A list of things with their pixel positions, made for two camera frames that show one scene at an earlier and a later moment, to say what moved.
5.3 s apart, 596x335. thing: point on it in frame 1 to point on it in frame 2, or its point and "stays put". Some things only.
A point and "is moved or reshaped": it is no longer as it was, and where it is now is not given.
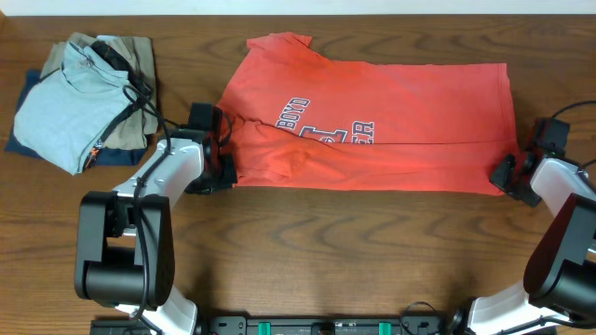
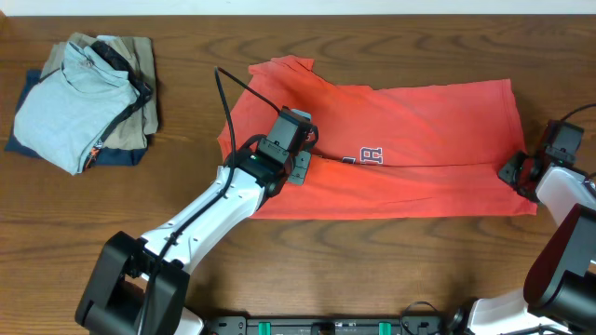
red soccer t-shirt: [290, 120] is moved or reshaped
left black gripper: [219, 170] to [301, 167]
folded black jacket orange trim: [139, 87] stays put
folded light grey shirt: [70, 111] stays put
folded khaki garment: [131, 132] stays put
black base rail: [293, 325] stays put
